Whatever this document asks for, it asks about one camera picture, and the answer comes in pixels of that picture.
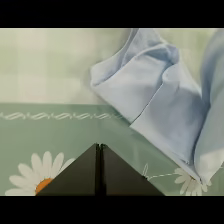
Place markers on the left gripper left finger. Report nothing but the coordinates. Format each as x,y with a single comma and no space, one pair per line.
78,176

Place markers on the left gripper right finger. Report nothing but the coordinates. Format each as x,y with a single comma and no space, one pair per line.
125,178

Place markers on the light blue shirt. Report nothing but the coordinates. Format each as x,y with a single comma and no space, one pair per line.
160,100

